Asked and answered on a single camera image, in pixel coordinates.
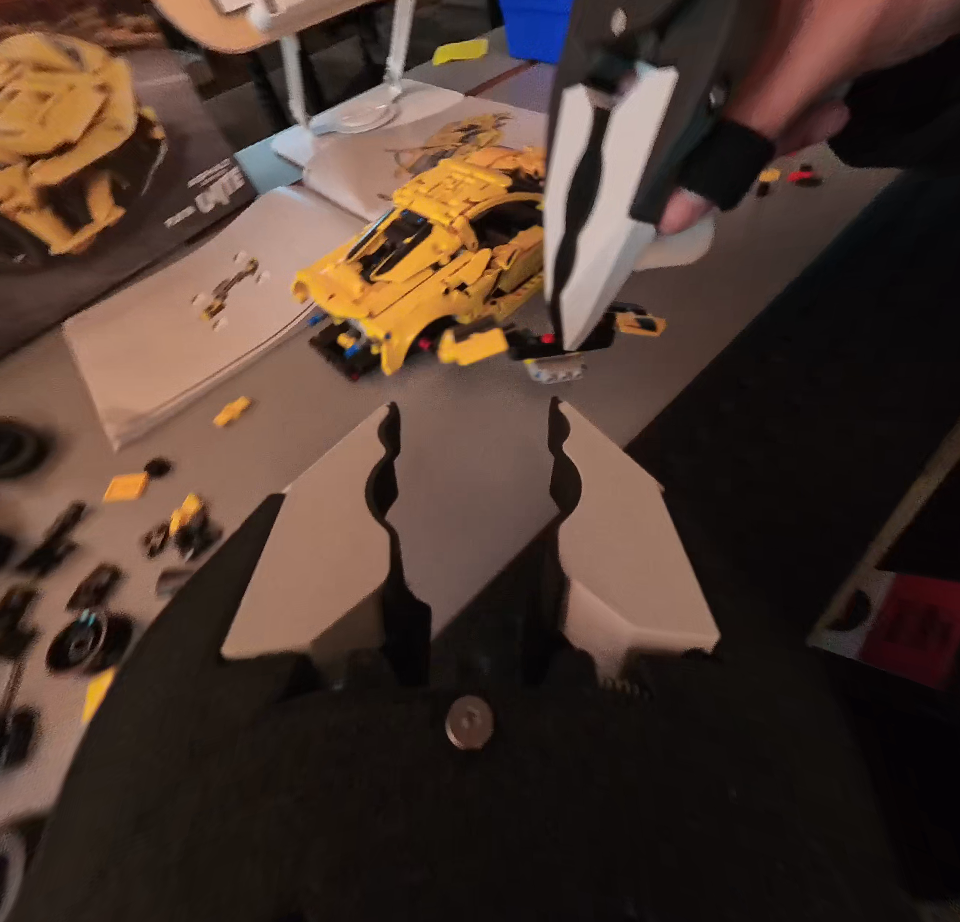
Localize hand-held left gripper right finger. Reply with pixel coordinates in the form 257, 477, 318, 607
549, 397, 721, 680

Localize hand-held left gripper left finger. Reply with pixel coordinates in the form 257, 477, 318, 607
219, 403, 434, 688

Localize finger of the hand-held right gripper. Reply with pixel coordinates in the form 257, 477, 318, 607
557, 61, 681, 353
542, 85, 610, 341

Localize yellow toy brick car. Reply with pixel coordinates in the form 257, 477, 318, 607
292, 145, 549, 379

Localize yellow black brick bumper assembly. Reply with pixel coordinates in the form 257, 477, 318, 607
437, 303, 667, 385

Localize person's right forearm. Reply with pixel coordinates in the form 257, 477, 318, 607
828, 37, 960, 171

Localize grey desk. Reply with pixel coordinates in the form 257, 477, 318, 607
0, 25, 912, 863

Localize blue plastic bin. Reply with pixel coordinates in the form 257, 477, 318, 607
491, 0, 583, 66

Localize small yellow black brick assembly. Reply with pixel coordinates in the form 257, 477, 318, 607
142, 493, 225, 561

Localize loose small brick pins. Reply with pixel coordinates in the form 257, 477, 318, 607
753, 158, 825, 197

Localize white board stand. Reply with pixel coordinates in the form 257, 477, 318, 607
247, 0, 466, 170

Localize scattered black brick parts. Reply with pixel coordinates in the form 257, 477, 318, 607
0, 498, 138, 771

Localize black dimpled mat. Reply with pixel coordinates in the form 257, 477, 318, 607
622, 164, 960, 713

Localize open instruction booklet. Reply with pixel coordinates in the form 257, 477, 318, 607
62, 95, 552, 452

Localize grey box red label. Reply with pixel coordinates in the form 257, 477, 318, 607
806, 423, 960, 690

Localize black toy tire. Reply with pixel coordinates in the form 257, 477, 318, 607
0, 421, 52, 482

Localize toy car set box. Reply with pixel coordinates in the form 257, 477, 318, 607
0, 0, 260, 356

